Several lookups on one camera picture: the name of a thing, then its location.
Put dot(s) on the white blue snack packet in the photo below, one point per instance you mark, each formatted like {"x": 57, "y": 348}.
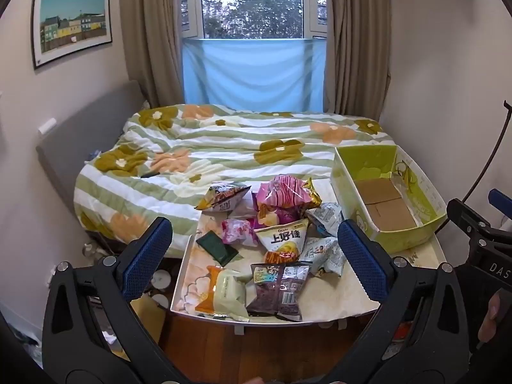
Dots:
{"x": 326, "y": 216}

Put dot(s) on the brown cardboard piece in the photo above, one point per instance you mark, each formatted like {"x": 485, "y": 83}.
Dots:
{"x": 146, "y": 320}

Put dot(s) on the purple chip bag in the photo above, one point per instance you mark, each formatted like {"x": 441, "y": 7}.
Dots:
{"x": 287, "y": 216}

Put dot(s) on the orange white bread packet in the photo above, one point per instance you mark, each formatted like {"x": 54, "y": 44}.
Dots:
{"x": 224, "y": 292}

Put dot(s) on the white frame window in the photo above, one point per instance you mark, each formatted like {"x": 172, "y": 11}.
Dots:
{"x": 252, "y": 4}

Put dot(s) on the beige curtain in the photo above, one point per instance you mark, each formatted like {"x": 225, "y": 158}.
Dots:
{"x": 152, "y": 40}
{"x": 360, "y": 48}

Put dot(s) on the green cardboard box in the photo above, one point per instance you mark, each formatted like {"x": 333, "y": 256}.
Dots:
{"x": 344, "y": 176}

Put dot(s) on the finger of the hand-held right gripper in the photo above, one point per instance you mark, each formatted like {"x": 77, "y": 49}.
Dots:
{"x": 464, "y": 214}
{"x": 499, "y": 199}

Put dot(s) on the pink striped snack packet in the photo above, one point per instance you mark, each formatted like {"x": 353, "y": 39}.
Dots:
{"x": 280, "y": 192}

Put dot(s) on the light blue cloth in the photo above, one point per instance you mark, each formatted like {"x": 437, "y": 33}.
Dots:
{"x": 252, "y": 72}

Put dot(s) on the white cartoon snack packet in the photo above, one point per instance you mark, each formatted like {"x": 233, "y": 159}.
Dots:
{"x": 324, "y": 254}

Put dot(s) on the dark green snack packet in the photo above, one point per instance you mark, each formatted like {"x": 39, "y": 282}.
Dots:
{"x": 216, "y": 246}

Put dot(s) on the orange white snack bag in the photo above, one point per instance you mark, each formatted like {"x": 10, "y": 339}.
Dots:
{"x": 224, "y": 200}

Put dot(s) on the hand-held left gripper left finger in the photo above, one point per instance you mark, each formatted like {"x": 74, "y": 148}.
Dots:
{"x": 146, "y": 260}

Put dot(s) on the person's right hand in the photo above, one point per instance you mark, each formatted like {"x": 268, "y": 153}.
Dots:
{"x": 488, "y": 320}

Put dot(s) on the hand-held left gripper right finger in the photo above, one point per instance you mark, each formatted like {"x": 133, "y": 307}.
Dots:
{"x": 360, "y": 260}

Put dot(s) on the small black flat object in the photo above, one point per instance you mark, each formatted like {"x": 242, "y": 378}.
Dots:
{"x": 150, "y": 175}

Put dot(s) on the grey bed headboard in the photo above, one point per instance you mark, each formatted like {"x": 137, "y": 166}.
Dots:
{"x": 80, "y": 136}

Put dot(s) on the white wall switch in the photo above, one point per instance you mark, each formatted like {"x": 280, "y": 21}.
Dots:
{"x": 47, "y": 126}

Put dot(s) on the white floral tray table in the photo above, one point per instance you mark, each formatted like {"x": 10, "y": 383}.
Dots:
{"x": 194, "y": 274}

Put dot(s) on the gold foil snack packet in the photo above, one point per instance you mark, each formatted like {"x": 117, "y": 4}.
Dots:
{"x": 312, "y": 196}

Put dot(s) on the framed houses picture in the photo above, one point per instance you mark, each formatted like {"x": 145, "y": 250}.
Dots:
{"x": 72, "y": 24}

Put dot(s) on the dark brown snack packet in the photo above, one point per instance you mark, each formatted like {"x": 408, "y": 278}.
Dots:
{"x": 276, "y": 296}

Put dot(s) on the yellow white chip bag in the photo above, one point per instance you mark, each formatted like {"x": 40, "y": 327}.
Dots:
{"x": 282, "y": 238}

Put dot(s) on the white round container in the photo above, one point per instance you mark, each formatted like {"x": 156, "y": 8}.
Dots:
{"x": 160, "y": 302}
{"x": 163, "y": 280}

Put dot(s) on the glass jar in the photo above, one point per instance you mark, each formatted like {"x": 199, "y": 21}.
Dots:
{"x": 90, "y": 250}

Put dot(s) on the pink strawberry candy packet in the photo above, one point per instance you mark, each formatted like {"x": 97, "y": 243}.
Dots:
{"x": 238, "y": 232}

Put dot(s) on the green floral striped blanket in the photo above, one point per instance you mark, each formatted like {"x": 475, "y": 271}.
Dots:
{"x": 224, "y": 140}

